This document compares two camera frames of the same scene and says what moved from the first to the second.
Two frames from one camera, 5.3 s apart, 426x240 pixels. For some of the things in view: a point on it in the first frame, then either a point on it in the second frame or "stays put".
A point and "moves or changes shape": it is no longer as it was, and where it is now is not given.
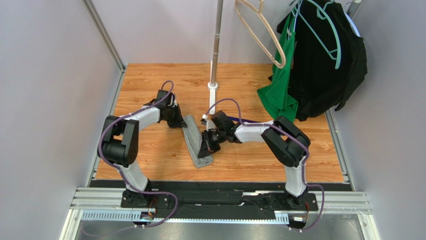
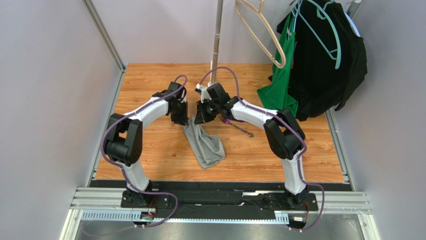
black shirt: x=329 y=57 stays put
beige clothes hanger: x=259 y=11 stays put
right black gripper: x=209 y=141 -> x=202 y=114
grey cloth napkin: x=193 y=137 moves or changes shape
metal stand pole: x=219 y=21 stays put
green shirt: x=279 y=93 stays put
